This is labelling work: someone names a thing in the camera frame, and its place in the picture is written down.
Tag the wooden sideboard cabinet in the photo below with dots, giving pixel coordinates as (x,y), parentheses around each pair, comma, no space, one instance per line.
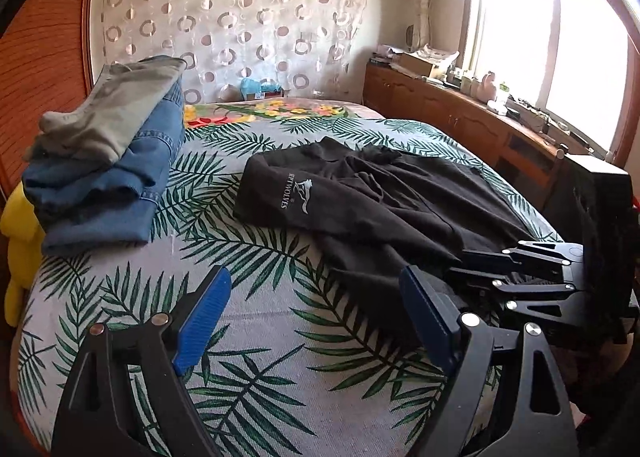
(519,155)

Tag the folded blue jeans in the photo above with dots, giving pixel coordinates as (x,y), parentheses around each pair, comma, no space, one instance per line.
(83,205)

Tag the cardboard box on cabinet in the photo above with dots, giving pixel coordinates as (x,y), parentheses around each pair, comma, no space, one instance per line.
(422,65)

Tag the blue toy on box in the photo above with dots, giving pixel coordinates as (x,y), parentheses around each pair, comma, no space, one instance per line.
(251,89)

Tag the floral blanket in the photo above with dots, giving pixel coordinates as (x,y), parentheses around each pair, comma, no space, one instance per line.
(197,116)

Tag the palm leaf bed sheet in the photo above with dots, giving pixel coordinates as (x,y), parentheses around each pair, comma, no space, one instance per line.
(294,367)

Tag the folded grey pants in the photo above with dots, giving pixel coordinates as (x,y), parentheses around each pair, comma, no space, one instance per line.
(103,126)

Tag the wooden sliding wardrobe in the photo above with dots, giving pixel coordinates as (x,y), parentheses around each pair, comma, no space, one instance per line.
(45,65)

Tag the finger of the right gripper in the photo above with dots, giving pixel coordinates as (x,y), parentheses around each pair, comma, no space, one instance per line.
(486,260)
(472,282)

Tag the yellow plush toy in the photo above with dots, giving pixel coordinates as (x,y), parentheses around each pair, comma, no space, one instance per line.
(20,225)

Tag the pink bottle on cabinet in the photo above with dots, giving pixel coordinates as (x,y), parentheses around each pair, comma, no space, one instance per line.
(487,89)

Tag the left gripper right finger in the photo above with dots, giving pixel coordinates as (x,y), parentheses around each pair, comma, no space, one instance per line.
(504,395)

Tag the circle pattern curtain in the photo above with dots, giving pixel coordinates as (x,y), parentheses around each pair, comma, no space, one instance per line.
(303,46)

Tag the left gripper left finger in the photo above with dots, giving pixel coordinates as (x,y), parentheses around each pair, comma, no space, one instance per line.
(97,415)

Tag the window with wooden frame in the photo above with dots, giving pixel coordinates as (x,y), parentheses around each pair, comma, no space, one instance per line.
(577,77)

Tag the black pants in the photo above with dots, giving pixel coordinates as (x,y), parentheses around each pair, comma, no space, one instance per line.
(374,211)

